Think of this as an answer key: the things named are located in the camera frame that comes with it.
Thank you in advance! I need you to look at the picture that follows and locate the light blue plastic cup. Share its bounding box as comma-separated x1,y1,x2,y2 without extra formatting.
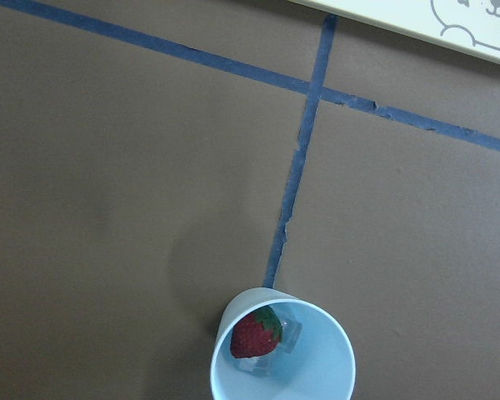
210,287,356,399

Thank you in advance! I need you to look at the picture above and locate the red strawberry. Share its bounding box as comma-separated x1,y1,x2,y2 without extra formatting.
230,306,283,358

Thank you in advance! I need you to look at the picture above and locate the clear ice cube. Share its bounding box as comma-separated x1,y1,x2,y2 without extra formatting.
235,353,275,377
278,318,302,353

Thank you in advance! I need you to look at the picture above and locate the cream bear serving tray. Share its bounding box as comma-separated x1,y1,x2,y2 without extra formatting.
298,0,500,65

